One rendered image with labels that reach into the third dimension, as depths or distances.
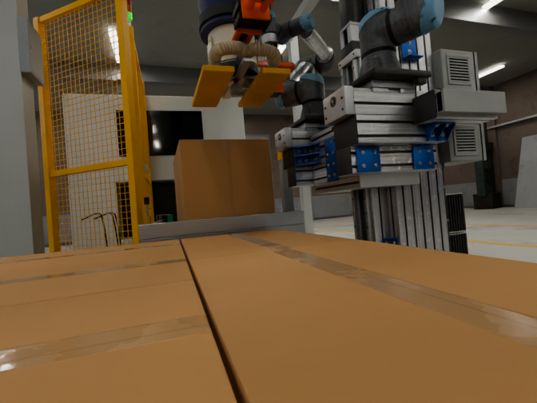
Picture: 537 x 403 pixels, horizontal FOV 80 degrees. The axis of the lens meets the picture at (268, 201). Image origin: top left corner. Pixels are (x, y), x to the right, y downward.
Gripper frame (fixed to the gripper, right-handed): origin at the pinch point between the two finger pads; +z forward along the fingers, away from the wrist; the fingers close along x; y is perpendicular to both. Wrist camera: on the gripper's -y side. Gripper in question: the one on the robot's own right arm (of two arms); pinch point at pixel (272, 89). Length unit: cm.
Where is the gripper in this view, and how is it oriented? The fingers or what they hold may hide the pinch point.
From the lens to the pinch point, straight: 162.8
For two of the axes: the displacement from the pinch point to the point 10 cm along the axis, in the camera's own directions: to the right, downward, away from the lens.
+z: 0.8, 10.0, 0.0
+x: 9.4, -0.8, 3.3
